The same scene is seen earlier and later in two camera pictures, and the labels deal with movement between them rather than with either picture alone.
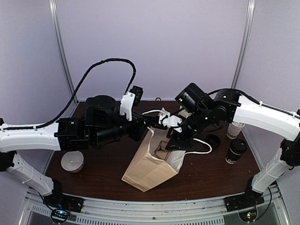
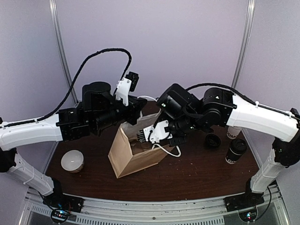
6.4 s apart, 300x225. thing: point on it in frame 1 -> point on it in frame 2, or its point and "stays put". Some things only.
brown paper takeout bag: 153,163 -> 128,155
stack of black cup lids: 213,140 stays put
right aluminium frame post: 251,11 stays put
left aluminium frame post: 55,18 stays put
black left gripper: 140,126 -> 135,107
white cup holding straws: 234,129 stays put
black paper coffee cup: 237,147 stays put
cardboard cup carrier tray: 161,151 -> 137,146
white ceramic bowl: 73,161 stays put
